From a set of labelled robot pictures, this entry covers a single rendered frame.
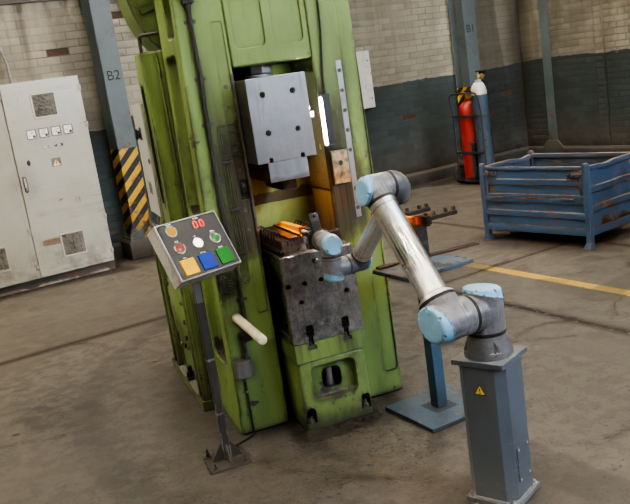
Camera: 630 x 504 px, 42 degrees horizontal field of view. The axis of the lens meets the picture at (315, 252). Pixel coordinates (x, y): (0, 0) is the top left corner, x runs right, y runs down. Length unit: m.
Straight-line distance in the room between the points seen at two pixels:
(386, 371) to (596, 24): 8.47
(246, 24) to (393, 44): 7.71
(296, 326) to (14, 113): 5.43
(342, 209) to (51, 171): 5.18
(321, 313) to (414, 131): 7.96
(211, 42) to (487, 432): 2.15
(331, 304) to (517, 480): 1.28
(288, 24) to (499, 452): 2.21
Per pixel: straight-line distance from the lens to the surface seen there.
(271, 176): 3.92
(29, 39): 9.62
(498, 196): 7.68
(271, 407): 4.31
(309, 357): 4.08
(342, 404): 4.23
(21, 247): 8.92
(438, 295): 3.05
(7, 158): 8.85
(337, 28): 4.20
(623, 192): 7.57
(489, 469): 3.37
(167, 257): 3.61
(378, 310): 4.40
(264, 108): 3.90
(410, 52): 11.84
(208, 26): 4.00
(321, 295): 4.02
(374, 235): 3.56
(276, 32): 4.10
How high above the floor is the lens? 1.74
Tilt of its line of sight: 12 degrees down
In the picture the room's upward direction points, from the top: 9 degrees counter-clockwise
